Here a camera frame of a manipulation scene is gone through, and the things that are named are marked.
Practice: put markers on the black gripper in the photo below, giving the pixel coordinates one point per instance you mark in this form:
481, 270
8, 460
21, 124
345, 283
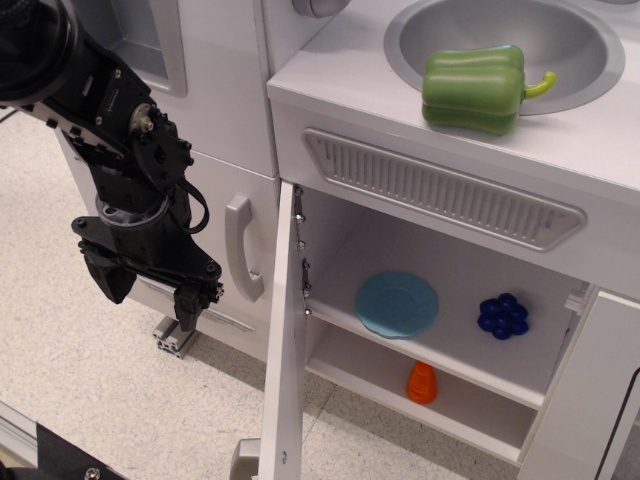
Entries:
161, 249

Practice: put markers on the white cabinet door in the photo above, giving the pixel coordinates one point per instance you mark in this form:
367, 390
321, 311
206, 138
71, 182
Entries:
588, 426
282, 425

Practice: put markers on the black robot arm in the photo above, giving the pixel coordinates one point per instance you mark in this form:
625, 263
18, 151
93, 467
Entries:
53, 70

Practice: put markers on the white toy sink cabinet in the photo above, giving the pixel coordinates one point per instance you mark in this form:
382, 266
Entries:
490, 392

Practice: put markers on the aluminium extrusion bar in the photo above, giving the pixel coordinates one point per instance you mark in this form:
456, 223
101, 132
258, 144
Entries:
170, 338

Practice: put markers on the lower metal door hinge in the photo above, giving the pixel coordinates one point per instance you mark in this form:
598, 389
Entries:
306, 287

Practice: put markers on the metal door hinge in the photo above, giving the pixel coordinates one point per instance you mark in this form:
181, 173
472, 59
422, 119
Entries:
306, 287
298, 216

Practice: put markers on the upper metal door hinge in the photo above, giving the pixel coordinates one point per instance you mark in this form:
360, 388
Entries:
298, 216

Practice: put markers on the light blue toy plate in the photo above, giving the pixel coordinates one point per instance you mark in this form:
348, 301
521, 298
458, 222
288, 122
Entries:
396, 305

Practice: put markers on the grey recessed dispenser panel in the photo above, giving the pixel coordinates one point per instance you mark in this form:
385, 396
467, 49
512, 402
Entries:
147, 36

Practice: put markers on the orange toy carrot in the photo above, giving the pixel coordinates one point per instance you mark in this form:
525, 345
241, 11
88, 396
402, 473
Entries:
422, 386

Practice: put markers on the grey vent grille panel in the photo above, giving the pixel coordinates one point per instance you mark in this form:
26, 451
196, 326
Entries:
533, 221

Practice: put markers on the grey round knob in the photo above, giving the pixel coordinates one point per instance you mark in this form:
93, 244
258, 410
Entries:
319, 8

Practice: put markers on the blue toy grape bunch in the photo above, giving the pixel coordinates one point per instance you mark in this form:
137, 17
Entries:
503, 316

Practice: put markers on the green toy bell pepper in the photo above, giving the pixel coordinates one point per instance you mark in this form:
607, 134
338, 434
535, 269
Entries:
480, 89

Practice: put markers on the silver round sink bowl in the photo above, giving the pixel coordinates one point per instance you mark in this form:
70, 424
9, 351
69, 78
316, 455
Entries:
582, 50

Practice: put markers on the grey fridge door handle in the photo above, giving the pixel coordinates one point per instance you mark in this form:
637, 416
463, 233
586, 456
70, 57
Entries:
237, 218

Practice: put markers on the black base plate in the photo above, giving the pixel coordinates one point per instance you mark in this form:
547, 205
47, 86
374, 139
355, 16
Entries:
55, 458

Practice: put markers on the grey cabinet door handle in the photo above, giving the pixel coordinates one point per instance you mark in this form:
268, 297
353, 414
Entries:
245, 459

